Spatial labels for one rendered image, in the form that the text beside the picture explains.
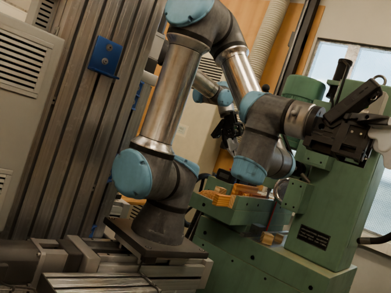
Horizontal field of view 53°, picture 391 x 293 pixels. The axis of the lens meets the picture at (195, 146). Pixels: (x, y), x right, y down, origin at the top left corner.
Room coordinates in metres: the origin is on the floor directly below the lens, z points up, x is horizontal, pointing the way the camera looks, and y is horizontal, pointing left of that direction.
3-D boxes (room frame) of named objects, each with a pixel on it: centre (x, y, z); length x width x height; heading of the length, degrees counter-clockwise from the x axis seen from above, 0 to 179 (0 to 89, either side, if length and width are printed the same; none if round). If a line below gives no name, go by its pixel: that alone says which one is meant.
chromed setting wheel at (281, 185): (1.57, -0.41, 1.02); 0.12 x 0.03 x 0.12; 55
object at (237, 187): (1.72, -0.27, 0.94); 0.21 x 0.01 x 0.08; 145
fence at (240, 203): (1.69, -0.38, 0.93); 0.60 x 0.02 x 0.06; 145
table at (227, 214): (1.77, -0.26, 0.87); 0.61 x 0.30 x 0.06; 145
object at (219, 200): (1.65, -0.31, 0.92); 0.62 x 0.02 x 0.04; 145
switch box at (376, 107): (1.44, -0.56, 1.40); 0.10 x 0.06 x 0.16; 55
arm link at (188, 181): (1.08, 0.03, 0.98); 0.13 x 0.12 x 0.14; 147
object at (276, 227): (1.78, -0.33, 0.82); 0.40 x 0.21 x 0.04; 145
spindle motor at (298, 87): (1.74, -0.38, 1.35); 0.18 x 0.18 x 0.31
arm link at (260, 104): (0.83, -0.12, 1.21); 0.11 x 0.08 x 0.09; 57
